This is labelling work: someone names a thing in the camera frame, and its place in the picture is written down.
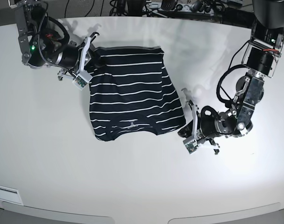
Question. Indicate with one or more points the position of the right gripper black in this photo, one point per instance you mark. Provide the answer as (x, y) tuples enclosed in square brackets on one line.
[(70, 58)]

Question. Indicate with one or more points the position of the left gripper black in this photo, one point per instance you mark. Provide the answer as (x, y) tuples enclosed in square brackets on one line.
[(205, 127)]

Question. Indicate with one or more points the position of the navy white striped T-shirt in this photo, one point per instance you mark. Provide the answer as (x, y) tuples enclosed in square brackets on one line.
[(132, 92)]

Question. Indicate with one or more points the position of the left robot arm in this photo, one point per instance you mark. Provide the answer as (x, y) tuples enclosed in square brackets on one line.
[(263, 51)]

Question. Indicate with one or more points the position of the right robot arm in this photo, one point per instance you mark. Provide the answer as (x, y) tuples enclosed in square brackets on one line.
[(44, 41)]

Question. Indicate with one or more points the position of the white power strip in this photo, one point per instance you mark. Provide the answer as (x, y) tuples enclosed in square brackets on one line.
[(179, 6)]

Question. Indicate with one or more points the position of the black cable bundle background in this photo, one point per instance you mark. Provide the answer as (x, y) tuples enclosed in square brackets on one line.
[(131, 8)]

